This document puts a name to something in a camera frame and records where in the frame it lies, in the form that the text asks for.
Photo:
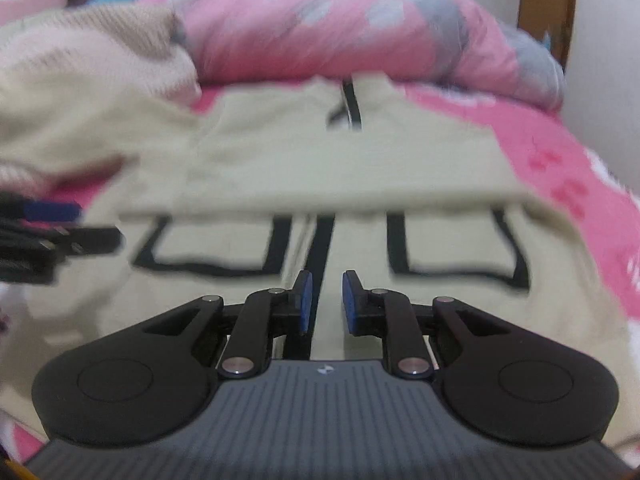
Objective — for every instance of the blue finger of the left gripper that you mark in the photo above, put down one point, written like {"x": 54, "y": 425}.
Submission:
{"x": 17, "y": 207}
{"x": 63, "y": 241}

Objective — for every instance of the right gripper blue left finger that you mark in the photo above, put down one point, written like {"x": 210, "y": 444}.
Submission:
{"x": 265, "y": 315}

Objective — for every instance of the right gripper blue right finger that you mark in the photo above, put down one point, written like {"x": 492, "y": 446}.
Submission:
{"x": 390, "y": 317}

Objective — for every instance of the beige zip jacket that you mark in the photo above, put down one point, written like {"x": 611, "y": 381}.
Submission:
{"x": 423, "y": 202}

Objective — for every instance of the beige white houndstooth blanket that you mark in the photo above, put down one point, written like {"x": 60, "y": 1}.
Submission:
{"x": 100, "y": 55}

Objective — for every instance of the pink headboard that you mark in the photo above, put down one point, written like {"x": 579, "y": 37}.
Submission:
{"x": 13, "y": 10}

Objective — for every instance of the hot pink floral bedsheet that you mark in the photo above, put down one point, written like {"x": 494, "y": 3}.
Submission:
{"x": 544, "y": 156}

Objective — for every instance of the pink floral rolled duvet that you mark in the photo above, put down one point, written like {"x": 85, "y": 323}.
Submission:
{"x": 452, "y": 42}

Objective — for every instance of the brown wooden door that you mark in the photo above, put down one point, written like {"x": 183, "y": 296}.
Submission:
{"x": 550, "y": 22}

